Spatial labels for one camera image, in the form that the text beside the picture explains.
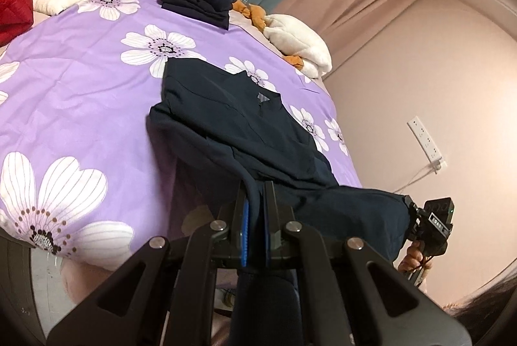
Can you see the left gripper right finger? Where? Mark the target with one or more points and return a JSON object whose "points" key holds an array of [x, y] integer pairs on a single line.
{"points": [[300, 247]]}

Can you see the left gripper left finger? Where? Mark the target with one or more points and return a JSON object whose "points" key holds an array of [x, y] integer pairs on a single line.
{"points": [[193, 263]]}

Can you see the dark navy zip jacket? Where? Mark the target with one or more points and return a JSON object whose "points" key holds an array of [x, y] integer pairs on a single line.
{"points": [[238, 135]]}

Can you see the person right hand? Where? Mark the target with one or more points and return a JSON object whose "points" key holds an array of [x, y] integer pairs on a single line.
{"points": [[414, 259]]}

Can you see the purple floral bed sheet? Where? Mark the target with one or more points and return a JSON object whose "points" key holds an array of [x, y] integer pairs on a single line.
{"points": [[80, 178]]}

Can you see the white fluffy folded blanket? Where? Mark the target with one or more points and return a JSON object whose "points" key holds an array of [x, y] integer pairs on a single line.
{"points": [[299, 44]]}

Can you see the orange garment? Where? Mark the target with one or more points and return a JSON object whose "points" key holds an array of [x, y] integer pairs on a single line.
{"points": [[257, 15]]}

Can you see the red puffer jacket lower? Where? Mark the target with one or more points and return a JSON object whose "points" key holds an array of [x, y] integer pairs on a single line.
{"points": [[16, 18]]}

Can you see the white wall socket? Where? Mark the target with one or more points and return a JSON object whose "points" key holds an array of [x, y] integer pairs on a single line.
{"points": [[427, 144]]}

